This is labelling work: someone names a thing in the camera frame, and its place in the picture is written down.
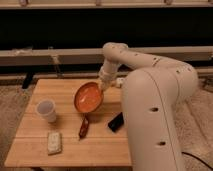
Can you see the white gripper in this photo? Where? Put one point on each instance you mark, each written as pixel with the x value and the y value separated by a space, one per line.
pixel 106 77

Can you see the orange ceramic bowl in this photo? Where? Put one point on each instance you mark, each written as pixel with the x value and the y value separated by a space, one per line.
pixel 88 97

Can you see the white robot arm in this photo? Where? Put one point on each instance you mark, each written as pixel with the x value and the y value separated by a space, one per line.
pixel 148 94

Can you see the white packet at table back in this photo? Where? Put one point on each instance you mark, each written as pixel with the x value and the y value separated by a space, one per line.
pixel 119 82

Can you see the black rectangular device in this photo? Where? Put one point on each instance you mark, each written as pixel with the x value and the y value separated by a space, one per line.
pixel 116 123

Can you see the red chili pepper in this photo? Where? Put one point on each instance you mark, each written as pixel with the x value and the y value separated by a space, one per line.
pixel 84 128

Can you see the wooden table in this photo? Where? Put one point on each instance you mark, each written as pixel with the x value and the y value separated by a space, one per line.
pixel 101 147

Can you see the white wrapped snack bar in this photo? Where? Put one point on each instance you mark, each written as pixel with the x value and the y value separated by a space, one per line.
pixel 54 143

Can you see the long grey rail beam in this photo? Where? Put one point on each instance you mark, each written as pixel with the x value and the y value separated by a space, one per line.
pixel 30 57

